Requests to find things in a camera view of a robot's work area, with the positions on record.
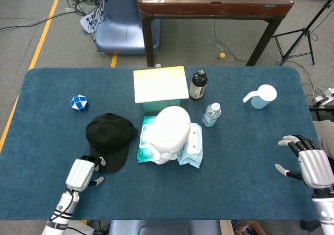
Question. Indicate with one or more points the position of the black baseball cap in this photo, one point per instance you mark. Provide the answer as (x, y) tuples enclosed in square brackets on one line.
[(111, 141)]

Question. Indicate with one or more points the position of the white paper sheet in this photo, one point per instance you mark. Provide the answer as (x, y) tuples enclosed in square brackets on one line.
[(78, 227)]

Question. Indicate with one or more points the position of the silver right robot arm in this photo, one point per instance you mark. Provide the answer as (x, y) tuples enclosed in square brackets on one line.
[(324, 214)]

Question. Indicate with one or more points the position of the green box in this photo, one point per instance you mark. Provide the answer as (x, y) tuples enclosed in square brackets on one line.
[(156, 106)]

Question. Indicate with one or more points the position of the black tripod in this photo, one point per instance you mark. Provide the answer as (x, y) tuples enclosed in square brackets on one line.
[(304, 34)]

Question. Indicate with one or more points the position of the clear water bottle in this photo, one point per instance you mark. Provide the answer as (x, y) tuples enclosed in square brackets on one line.
[(211, 116)]

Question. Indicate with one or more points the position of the open cardboard box with items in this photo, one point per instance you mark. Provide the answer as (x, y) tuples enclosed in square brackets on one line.
[(248, 228)]

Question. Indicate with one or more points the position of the white power strip with plugs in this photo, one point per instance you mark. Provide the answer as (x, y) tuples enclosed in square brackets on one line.
[(323, 96)]

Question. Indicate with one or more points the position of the blue grey seat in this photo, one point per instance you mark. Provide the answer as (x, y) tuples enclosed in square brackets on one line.
[(161, 228)]

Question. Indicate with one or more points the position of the white foam mannequin head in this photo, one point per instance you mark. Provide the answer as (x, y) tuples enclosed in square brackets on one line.
[(172, 130)]

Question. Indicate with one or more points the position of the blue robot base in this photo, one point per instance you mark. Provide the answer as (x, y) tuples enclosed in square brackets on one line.
[(120, 28)]

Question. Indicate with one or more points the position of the green wet wipes pack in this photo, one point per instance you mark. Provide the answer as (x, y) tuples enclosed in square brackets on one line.
[(144, 141)]

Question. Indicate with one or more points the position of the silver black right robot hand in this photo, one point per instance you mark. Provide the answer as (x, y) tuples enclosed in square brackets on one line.
[(317, 168)]

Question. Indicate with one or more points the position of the blue white snake cube toy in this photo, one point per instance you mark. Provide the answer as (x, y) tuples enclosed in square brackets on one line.
[(79, 103)]

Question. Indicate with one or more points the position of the brown wooden mahjong table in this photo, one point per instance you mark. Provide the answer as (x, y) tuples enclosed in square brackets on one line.
[(214, 9)]

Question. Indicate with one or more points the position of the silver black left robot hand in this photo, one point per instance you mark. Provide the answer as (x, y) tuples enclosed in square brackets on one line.
[(79, 173)]

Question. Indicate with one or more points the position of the light wooden plank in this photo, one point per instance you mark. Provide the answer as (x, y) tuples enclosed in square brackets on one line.
[(226, 228)]

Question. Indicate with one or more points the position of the blue table mat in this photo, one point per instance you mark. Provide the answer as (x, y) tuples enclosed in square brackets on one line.
[(235, 154)]

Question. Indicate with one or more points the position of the dark tea bottle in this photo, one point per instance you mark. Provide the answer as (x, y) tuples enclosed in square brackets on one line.
[(197, 87)]

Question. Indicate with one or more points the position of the light blue wet wipes pack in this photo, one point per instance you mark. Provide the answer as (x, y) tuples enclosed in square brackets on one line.
[(193, 151)]

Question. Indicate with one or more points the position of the black metal frame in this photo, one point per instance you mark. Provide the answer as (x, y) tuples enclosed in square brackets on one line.
[(321, 112)]

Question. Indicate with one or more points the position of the white power strip board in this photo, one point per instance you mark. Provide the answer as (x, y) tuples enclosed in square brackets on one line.
[(87, 22)]

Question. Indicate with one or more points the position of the small yellow ball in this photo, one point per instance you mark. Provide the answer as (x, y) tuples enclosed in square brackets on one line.
[(222, 56)]

